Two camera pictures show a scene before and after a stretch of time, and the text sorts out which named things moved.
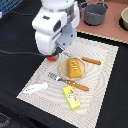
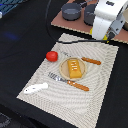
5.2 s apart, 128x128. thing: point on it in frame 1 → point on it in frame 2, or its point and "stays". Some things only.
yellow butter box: x=71 y=97 → x=104 y=37
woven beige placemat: x=71 y=89 stays
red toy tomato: x=51 y=58 stays
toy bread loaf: x=74 y=68 stays
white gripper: x=56 y=29 → x=109 y=18
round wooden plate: x=64 y=68 stays
